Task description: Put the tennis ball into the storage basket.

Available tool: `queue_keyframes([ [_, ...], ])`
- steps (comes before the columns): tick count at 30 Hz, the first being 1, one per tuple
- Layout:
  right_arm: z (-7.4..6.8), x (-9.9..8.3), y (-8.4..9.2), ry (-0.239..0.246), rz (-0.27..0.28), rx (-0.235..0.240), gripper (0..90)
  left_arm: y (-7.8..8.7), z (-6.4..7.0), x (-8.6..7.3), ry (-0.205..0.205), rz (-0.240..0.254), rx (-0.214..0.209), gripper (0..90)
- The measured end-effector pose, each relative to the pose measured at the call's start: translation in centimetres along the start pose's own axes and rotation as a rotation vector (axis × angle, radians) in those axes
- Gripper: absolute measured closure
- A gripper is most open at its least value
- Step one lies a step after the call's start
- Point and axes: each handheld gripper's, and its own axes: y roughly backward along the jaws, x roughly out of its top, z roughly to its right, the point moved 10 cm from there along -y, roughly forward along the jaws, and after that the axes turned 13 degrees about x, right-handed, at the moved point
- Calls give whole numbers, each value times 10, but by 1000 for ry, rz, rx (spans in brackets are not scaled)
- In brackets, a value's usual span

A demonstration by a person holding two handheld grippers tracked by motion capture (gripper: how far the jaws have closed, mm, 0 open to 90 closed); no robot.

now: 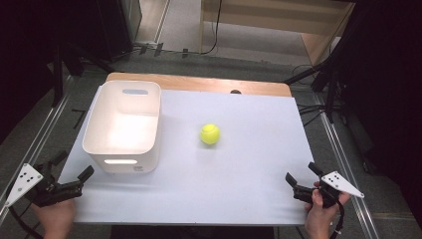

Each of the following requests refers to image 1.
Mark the yellow tennis ball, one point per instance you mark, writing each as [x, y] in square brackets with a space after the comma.
[210, 134]

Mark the dark cabinet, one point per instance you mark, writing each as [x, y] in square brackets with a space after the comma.
[112, 26]

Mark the person's left hand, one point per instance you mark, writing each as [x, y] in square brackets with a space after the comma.
[55, 219]

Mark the wooden shelf unit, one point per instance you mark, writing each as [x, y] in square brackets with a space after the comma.
[275, 23]

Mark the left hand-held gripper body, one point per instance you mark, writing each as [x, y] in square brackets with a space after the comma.
[40, 189]

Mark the white table mat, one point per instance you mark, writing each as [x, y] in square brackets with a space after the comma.
[232, 159]

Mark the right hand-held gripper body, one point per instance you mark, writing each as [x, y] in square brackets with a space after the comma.
[328, 189]

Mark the black tripod stand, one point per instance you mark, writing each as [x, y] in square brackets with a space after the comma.
[66, 63]
[328, 79]

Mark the white plastic bin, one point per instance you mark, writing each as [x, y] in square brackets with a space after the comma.
[124, 126]

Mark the person's right hand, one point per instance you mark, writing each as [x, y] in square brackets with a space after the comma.
[321, 215]

